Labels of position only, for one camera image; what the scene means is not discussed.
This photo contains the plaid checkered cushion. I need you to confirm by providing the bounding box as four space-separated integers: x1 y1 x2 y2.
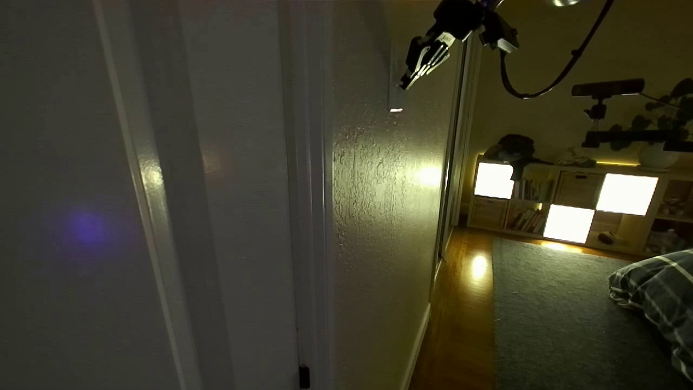
608 249 693 381

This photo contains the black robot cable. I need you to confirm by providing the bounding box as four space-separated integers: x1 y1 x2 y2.
495 0 617 101

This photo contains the white panel door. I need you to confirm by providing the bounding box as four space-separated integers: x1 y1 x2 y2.
91 0 333 390

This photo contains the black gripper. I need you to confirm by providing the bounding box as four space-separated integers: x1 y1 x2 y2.
399 0 519 91

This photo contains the white cube shelf unit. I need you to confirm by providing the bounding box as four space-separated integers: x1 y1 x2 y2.
467 159 693 256

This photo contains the dark grey carpet rug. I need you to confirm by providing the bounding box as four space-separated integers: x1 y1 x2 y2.
493 240 690 390

